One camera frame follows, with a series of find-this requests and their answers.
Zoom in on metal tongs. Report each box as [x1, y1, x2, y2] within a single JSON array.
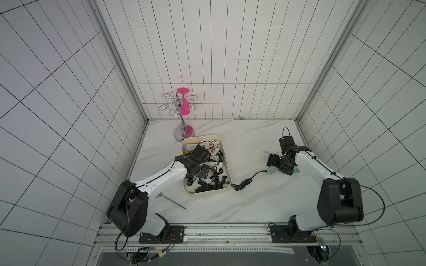
[[155, 193, 187, 210]]

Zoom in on black power cable bundle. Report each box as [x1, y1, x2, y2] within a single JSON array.
[[230, 169, 268, 192]]

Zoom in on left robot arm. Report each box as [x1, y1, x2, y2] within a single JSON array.
[[106, 145, 210, 239]]

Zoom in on aluminium mounting rail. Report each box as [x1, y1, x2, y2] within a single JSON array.
[[94, 223, 362, 254]]

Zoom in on cream plastic storage tray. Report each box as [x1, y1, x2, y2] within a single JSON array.
[[182, 134, 232, 196]]

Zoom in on small mint glue gun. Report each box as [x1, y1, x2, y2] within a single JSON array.
[[200, 178, 213, 185]]

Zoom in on chrome cup holder stand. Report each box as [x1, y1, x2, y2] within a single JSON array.
[[158, 88, 199, 142]]

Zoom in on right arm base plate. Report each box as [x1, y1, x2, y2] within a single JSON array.
[[267, 223, 317, 244]]

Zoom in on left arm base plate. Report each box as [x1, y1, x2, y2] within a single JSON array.
[[139, 225, 185, 244]]

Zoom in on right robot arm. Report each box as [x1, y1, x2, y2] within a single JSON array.
[[267, 135, 364, 235]]

